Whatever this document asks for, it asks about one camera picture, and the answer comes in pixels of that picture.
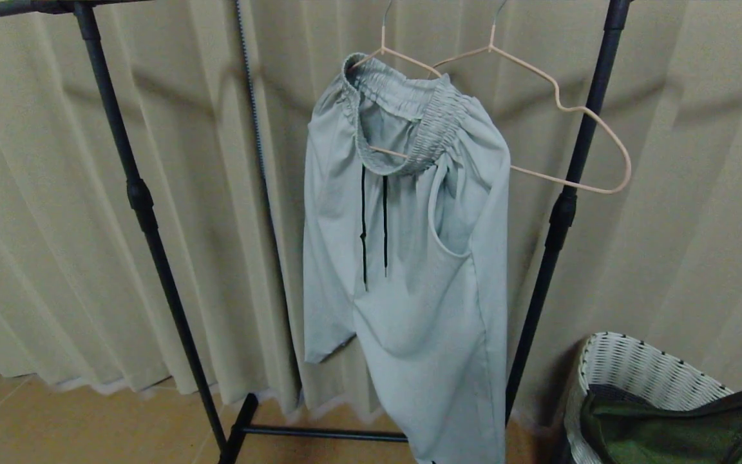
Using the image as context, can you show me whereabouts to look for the pale grey shorts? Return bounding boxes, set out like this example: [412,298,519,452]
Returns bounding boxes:
[302,53,512,464]

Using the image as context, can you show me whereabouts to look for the beige curtain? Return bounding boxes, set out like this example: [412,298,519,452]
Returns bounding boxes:
[0,0,742,426]

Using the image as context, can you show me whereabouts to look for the pink clothes hanger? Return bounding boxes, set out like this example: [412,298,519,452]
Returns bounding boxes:
[432,0,633,195]
[348,0,444,159]

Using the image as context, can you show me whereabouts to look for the white laundry basket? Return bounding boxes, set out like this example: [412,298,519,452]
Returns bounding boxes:
[564,332,736,464]

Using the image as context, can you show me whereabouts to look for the grey beaded curtain cord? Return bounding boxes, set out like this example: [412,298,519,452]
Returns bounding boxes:
[234,0,301,394]

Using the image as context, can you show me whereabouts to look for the green garment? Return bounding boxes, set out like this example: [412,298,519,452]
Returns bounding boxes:
[580,371,742,464]

